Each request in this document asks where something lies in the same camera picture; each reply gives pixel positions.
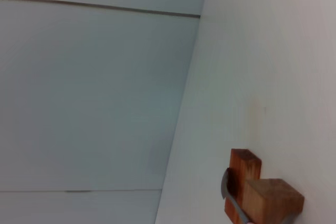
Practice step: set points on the reddish flat wooden block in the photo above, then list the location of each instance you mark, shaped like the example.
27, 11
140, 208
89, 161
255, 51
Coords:
244, 163

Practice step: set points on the light brown arched wooden block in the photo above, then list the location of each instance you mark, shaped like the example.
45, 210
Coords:
275, 200

